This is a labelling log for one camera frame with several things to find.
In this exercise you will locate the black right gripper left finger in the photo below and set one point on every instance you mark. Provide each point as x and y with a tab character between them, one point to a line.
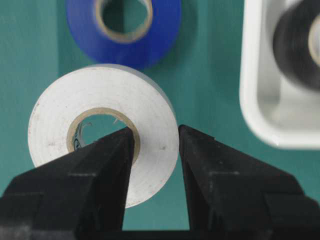
78	196

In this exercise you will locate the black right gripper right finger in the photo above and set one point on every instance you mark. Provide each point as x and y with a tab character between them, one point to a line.
233	196

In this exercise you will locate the white tape roll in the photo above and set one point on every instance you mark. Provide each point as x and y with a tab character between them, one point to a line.
111	90

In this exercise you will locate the black tape roll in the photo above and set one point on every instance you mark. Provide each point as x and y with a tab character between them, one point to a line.
296	44

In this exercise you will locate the blue tape roll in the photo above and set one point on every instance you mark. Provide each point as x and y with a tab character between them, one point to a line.
138	49

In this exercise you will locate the white plastic case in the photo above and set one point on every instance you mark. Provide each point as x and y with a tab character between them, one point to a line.
278	111

